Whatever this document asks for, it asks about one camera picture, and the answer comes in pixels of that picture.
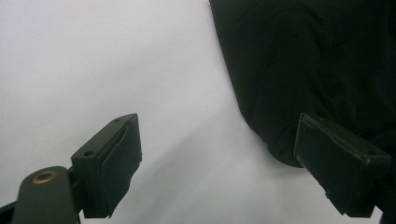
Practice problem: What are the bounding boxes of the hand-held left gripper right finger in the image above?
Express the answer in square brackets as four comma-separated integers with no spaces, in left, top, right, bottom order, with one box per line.
[293,112,392,218]

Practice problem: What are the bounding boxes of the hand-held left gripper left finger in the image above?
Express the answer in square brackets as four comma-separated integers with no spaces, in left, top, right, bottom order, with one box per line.
[70,112,144,219]

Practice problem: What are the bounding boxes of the black shorts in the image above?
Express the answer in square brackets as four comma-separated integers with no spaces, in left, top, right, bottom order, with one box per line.
[208,0,396,224]

